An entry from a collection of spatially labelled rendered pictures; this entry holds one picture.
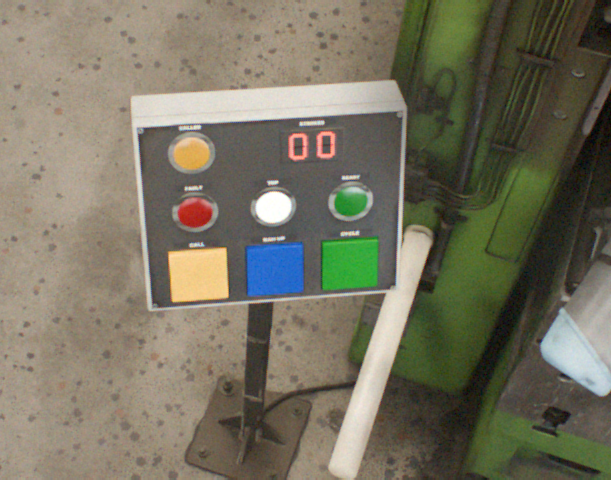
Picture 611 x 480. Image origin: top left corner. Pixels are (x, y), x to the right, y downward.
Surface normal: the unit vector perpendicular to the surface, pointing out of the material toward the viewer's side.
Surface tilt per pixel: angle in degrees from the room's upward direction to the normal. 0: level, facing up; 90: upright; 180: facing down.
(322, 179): 60
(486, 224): 90
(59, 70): 0
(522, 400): 90
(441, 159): 90
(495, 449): 89
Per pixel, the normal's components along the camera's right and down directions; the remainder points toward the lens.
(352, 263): 0.13, 0.52
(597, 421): -0.32, 0.83
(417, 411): 0.06, -0.47
